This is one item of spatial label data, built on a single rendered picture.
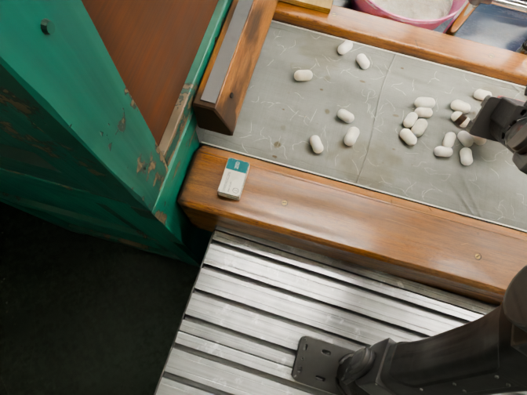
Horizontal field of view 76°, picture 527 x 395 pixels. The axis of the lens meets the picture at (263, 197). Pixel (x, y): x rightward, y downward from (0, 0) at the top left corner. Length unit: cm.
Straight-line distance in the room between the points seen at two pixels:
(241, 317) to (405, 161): 39
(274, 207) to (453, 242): 29
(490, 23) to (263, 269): 79
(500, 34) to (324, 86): 49
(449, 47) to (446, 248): 40
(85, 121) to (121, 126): 5
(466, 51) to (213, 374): 75
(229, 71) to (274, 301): 38
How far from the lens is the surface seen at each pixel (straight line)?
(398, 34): 77
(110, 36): 32
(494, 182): 72
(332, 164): 60
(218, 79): 52
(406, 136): 65
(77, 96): 27
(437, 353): 42
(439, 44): 79
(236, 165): 53
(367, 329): 64
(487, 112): 66
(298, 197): 54
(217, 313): 61
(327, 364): 62
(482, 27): 102
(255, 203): 53
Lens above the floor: 127
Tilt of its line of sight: 72 degrees down
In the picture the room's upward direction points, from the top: 11 degrees clockwise
